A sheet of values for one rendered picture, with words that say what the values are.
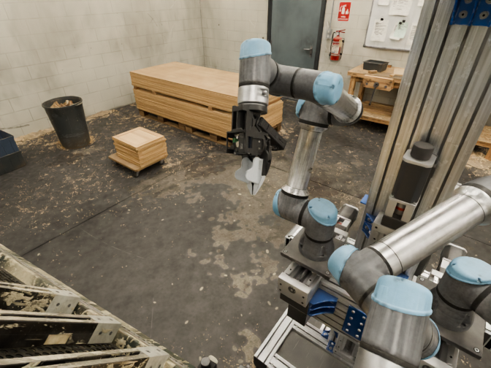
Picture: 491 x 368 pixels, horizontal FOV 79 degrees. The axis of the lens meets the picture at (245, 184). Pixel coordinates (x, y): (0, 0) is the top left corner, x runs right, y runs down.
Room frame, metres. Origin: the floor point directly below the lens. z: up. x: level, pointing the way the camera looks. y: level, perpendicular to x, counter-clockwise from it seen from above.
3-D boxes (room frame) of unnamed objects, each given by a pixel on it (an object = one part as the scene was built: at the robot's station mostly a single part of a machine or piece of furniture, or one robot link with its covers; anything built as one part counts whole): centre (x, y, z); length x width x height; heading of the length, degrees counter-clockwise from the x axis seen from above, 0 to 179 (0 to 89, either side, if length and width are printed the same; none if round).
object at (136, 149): (3.45, 1.41, 0.20); 0.61 x 0.53 x 0.40; 53
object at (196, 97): (4.92, 0.69, 0.39); 2.46 x 1.05 x 0.78; 53
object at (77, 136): (4.08, 2.56, 0.33); 0.52 x 0.51 x 0.65; 53
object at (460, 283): (0.61, -0.70, 1.20); 0.13 x 0.12 x 0.14; 25
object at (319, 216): (0.92, -0.30, 1.20); 0.13 x 0.12 x 0.14; 54
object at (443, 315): (0.61, -0.70, 1.09); 0.15 x 0.15 x 0.10
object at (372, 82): (4.42, -1.93, 0.70); 0.40 x 0.27 x 0.39; 53
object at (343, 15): (5.66, -1.63, 1.64); 0.21 x 0.01 x 0.28; 53
